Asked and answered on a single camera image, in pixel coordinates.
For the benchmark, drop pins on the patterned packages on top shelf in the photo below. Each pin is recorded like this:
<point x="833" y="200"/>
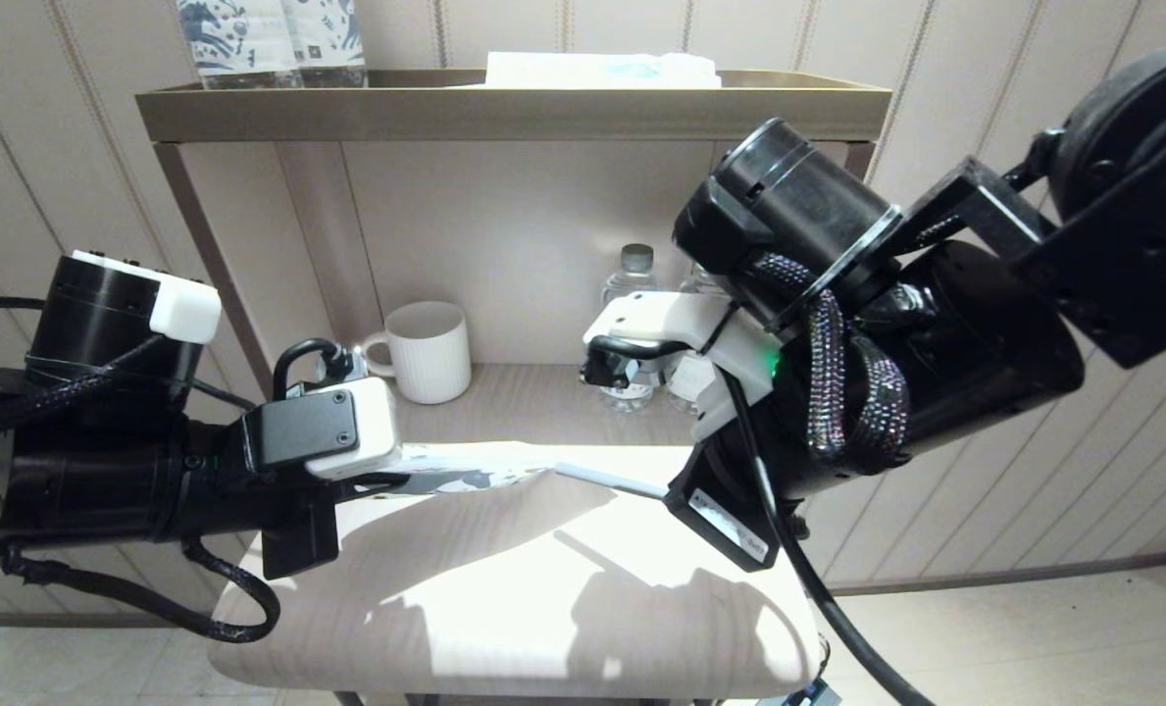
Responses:
<point x="239" y="39"/>

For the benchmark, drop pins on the white blue flat package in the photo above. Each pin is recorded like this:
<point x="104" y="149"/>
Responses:
<point x="602" y="71"/>

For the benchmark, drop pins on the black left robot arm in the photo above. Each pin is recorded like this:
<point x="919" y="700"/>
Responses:
<point x="82" y="485"/>

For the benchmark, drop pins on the grey toothbrush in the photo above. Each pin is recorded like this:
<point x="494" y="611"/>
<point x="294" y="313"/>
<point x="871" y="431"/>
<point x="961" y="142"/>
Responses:
<point x="607" y="479"/>

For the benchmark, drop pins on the white ribbed mug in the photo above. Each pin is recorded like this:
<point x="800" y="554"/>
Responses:
<point x="435" y="353"/>

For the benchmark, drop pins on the black braided right arm sleeve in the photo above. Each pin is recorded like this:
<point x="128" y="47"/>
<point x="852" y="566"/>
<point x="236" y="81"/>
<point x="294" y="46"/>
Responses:
<point x="842" y="373"/>

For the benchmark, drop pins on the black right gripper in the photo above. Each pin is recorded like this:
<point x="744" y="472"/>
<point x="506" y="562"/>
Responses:
<point x="715" y="505"/>

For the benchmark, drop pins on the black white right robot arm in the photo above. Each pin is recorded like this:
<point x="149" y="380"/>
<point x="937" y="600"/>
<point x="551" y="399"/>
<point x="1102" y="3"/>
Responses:
<point x="965" y="363"/>

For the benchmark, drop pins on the clear water bottle dark cap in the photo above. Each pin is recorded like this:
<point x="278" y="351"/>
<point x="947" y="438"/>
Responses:
<point x="685" y="382"/>
<point x="633" y="279"/>

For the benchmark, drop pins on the white horse-print pouch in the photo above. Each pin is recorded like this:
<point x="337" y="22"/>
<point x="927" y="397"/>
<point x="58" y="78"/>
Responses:
<point x="465" y="463"/>

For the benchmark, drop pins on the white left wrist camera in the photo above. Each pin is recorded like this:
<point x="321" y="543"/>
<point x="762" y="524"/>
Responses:
<point x="362" y="436"/>

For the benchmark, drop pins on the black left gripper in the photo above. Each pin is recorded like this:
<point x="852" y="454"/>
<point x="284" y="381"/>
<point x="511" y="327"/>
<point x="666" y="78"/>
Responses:
<point x="300" y="534"/>

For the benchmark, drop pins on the beige wooden shelf unit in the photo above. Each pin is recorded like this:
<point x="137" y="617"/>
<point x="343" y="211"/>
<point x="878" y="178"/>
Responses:
<point x="504" y="113"/>

